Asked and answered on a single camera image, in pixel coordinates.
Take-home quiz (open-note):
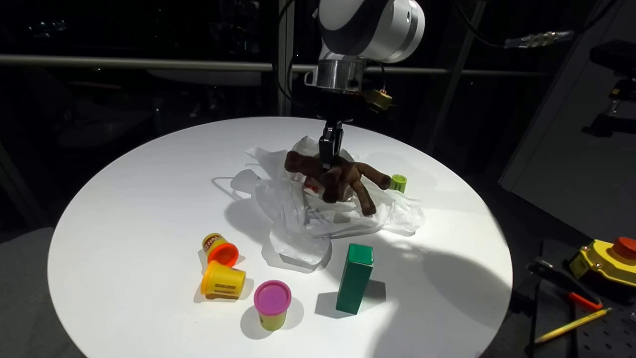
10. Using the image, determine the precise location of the silver cable connector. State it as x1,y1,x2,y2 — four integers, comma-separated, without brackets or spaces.
502,28,576,52

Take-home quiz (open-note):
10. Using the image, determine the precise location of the play dough tub pink lid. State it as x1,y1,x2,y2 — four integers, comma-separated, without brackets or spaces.
252,279,293,333

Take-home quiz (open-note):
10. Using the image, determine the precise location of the metal window railing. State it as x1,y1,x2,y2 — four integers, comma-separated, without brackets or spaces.
0,54,544,76

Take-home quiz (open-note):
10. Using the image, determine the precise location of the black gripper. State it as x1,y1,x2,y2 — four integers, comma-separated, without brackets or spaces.
319,118,345,167

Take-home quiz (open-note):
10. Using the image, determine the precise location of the black equipment stand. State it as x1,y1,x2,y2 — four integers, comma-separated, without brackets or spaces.
581,38,636,138

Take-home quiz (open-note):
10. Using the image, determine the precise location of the yellow pencil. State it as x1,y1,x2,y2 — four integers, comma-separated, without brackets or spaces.
530,305,611,346

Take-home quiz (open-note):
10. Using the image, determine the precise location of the small red toy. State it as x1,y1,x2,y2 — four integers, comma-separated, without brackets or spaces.
198,233,240,269

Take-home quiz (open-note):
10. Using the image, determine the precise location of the black and red hand tool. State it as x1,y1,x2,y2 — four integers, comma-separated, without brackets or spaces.
526,257,605,315

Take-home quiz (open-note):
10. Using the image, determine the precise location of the yellow-green wrist camera box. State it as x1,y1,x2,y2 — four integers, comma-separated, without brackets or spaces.
359,86,395,116

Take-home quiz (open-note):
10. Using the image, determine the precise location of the lime green small bottle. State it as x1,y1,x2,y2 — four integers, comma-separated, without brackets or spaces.
387,173,409,195

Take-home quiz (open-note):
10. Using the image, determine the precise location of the white plastic bag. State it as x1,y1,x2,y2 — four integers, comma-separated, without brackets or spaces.
210,136,424,275

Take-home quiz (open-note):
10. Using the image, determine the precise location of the green cardboard box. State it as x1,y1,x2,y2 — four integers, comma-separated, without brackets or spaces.
333,243,375,317

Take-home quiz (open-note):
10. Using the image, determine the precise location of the metal window post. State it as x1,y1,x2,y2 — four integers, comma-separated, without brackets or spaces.
275,0,297,118

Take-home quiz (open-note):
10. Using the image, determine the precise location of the yellow play dough tub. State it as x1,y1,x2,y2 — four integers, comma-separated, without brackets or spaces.
198,259,248,303

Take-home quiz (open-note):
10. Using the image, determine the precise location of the brown plush moose toy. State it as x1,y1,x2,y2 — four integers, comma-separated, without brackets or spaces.
283,148,393,217

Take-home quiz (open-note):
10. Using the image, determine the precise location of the yellow emergency stop box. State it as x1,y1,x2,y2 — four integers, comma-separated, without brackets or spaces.
566,235,636,289

